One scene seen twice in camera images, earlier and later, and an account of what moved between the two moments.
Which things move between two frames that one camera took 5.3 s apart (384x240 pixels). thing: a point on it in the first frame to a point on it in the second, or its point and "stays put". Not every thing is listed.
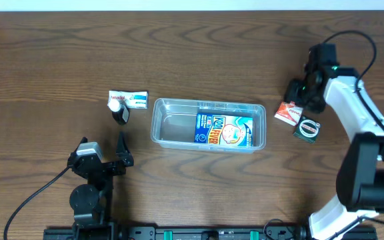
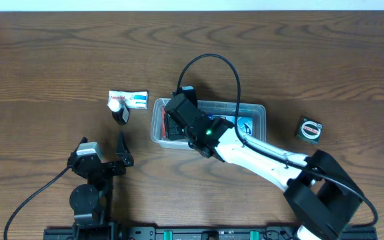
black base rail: (203, 233) stays put
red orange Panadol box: (289, 113) to (163, 122)
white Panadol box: (138, 99) stays put
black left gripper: (103, 167) stays put
